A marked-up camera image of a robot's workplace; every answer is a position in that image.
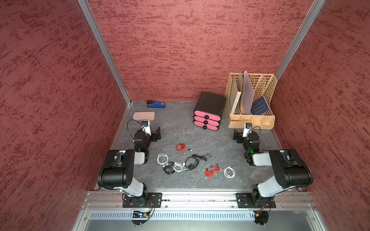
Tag pink pencil case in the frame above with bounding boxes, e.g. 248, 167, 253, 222
133, 112, 156, 121

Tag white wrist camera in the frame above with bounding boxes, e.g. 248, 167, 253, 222
141, 120, 151, 136
242, 123, 252, 138

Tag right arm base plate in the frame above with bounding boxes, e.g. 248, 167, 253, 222
236, 193, 276, 209

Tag left aluminium corner post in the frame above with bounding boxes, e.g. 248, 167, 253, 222
78, 0, 132, 107

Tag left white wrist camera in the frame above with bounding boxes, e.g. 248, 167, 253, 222
141, 120, 151, 136

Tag translucent plastic folder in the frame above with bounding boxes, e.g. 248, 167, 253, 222
240, 70, 254, 115

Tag dark blue notebook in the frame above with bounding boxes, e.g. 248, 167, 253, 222
251, 96, 270, 115

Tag black earphones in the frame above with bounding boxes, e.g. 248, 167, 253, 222
163, 162, 175, 175
184, 154, 212, 170

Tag blue black stapler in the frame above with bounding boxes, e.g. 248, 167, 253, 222
146, 100, 166, 108

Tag red earphones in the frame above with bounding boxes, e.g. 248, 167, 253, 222
176, 143, 192, 152
205, 163, 221, 178

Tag white perforated cable tray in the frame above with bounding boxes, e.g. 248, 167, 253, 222
89, 210, 255, 221

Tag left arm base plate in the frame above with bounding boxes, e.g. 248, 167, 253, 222
122, 192, 162, 208

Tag black pink drawer cabinet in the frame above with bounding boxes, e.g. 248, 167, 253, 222
193, 92, 226, 127

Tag beige file organizer rack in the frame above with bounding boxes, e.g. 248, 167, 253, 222
225, 71, 277, 130

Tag aluminium mounting rail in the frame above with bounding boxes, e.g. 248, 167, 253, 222
82, 189, 318, 211

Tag black earphones left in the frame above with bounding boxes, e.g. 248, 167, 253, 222
163, 162, 175, 175

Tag black earphones right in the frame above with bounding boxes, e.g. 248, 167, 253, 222
184, 154, 212, 170

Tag aluminium corner post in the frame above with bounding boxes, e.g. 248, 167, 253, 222
275, 0, 326, 80
78, 0, 132, 107

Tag pink bottom drawer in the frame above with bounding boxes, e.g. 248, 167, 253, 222
193, 120, 219, 131

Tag beige cardboard folder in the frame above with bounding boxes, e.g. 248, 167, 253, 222
229, 73, 243, 114

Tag right aluminium corner post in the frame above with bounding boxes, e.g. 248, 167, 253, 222
275, 0, 326, 80

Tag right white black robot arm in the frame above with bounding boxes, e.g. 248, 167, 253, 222
233, 128, 313, 204

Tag pink top drawer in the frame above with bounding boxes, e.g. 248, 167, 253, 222
194, 110, 222, 121

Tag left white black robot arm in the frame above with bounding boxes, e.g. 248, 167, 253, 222
97, 128, 161, 200

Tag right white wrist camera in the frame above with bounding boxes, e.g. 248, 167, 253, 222
242, 123, 252, 138

